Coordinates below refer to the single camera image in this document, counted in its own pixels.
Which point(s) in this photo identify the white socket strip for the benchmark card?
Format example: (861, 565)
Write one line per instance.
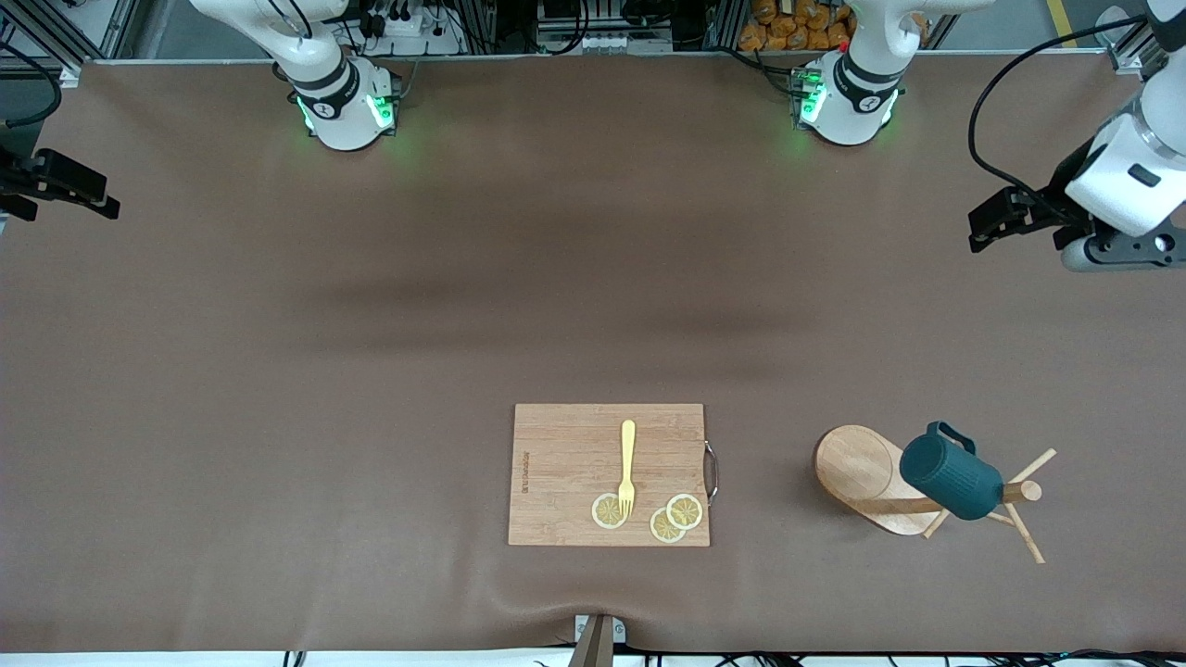
(611, 42)

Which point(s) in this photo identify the pile of orange items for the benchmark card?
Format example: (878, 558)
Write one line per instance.
(788, 32)

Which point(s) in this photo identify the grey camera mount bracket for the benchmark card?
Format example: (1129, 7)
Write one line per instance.
(596, 648)

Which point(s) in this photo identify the brown table cover sheet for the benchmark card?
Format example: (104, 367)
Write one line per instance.
(278, 371)

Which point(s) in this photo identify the dark green ribbed cup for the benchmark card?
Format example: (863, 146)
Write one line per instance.
(950, 477)

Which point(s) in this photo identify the white power strip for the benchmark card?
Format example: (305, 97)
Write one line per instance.
(400, 23)

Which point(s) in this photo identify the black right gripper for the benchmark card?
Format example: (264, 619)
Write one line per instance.
(18, 175)

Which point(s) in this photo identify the wooden cup rack tree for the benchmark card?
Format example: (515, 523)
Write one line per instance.
(852, 463)

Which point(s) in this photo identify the bamboo cutting board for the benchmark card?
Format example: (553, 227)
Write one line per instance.
(565, 463)

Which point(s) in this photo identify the aluminium frame post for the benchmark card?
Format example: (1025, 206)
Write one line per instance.
(51, 37)
(1126, 56)

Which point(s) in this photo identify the yellow plastic fork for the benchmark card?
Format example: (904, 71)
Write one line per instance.
(628, 454)

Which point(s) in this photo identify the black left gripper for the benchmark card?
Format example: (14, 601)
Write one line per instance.
(1053, 203)

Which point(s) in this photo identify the lemon slice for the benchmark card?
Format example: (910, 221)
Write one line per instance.
(686, 511)
(662, 530)
(604, 511)

